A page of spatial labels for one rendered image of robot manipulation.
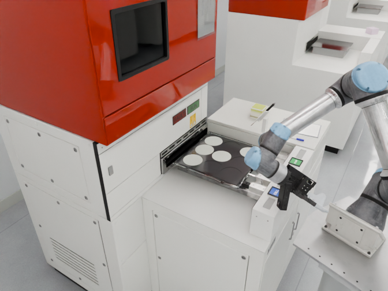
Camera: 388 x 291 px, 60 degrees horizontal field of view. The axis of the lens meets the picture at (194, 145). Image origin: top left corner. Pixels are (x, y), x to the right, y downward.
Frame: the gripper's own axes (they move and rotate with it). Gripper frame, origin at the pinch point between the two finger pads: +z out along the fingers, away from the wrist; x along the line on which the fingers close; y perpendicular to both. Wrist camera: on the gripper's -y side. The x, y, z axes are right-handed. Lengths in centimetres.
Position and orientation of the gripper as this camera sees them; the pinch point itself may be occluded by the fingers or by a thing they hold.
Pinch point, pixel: (317, 205)
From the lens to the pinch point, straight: 140.9
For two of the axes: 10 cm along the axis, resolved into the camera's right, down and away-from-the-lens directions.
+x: -1.2, -2.2, 9.7
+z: 8.2, 5.2, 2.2
